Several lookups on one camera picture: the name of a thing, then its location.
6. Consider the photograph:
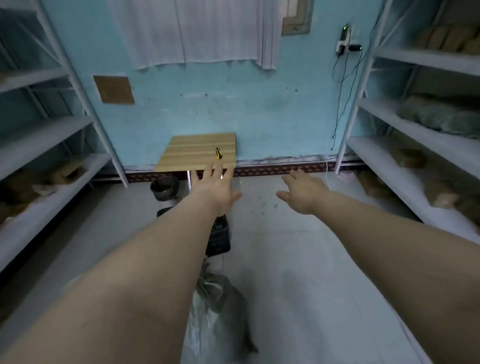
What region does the grey woven sack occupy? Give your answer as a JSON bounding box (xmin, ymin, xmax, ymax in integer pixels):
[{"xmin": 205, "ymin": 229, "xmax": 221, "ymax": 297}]
[{"xmin": 181, "ymin": 259, "xmax": 259, "ymax": 364}]

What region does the green woven sack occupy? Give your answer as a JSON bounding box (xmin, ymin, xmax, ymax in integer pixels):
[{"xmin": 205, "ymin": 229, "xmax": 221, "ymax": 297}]
[{"xmin": 398, "ymin": 95, "xmax": 480, "ymax": 136}]

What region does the black round pot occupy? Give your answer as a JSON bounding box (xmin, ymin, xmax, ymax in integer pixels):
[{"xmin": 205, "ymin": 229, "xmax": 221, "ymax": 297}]
[{"xmin": 150, "ymin": 175, "xmax": 180, "ymax": 202}]

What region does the brown wrapped parcel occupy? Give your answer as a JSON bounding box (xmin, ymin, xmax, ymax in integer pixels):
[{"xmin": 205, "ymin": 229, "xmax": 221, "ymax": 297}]
[
  {"xmin": 50, "ymin": 160, "xmax": 86, "ymax": 185},
  {"xmin": 423, "ymin": 179, "xmax": 461, "ymax": 209},
  {"xmin": 0, "ymin": 168, "xmax": 54, "ymax": 206},
  {"xmin": 357, "ymin": 170, "xmax": 391, "ymax": 198},
  {"xmin": 391, "ymin": 148, "xmax": 427, "ymax": 169}
]

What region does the wooden window frame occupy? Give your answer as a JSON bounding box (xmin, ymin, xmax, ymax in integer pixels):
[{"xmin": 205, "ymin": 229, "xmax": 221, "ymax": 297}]
[{"xmin": 281, "ymin": 0, "xmax": 314, "ymax": 37}]

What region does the brown cardboard wall patch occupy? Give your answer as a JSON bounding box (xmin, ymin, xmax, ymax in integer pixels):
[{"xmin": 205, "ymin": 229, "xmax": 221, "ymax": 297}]
[{"xmin": 92, "ymin": 75, "xmax": 135, "ymax": 105}]

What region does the person's right hand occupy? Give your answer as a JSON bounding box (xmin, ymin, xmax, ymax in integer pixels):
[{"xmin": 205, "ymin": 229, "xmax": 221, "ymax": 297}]
[{"xmin": 276, "ymin": 169, "xmax": 331, "ymax": 216}]

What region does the row of brown packets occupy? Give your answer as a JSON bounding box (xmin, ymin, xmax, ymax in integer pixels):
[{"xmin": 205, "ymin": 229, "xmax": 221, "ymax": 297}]
[{"xmin": 415, "ymin": 24, "xmax": 480, "ymax": 56}]

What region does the black charger cable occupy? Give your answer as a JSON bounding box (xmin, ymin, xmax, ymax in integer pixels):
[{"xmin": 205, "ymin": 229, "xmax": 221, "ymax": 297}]
[{"xmin": 331, "ymin": 48, "xmax": 361, "ymax": 151}]

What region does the black plastic basket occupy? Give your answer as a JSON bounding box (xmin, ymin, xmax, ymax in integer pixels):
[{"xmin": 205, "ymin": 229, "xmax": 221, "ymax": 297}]
[{"xmin": 205, "ymin": 214, "xmax": 232, "ymax": 258}]

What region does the wall socket with chargers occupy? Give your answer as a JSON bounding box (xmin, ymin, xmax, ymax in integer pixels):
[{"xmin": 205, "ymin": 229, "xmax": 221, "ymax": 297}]
[{"xmin": 335, "ymin": 23, "xmax": 363, "ymax": 58}]

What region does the person's right forearm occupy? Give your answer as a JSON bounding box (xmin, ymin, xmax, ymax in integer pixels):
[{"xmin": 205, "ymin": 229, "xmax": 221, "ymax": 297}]
[{"xmin": 317, "ymin": 189, "xmax": 480, "ymax": 364}]

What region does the white metal shelf rack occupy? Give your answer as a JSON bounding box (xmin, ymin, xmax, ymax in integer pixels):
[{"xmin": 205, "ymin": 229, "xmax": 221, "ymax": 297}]
[
  {"xmin": 334, "ymin": 0, "xmax": 480, "ymax": 246},
  {"xmin": 0, "ymin": 0, "xmax": 130, "ymax": 276}
]

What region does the person's left hand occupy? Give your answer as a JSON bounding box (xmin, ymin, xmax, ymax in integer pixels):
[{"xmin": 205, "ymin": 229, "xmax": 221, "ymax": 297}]
[{"xmin": 191, "ymin": 162, "xmax": 243, "ymax": 218}]

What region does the small wooden table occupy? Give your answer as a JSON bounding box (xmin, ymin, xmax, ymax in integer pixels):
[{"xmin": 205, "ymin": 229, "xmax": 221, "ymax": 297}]
[{"xmin": 154, "ymin": 132, "xmax": 237, "ymax": 194}]

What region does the person's left forearm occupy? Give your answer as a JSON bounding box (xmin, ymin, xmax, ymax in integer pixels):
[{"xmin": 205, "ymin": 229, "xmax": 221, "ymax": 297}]
[{"xmin": 0, "ymin": 202, "xmax": 226, "ymax": 364}]

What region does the white curtain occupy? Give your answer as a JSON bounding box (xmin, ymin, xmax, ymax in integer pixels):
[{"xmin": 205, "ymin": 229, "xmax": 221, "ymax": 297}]
[{"xmin": 106, "ymin": 0, "xmax": 283, "ymax": 71}]

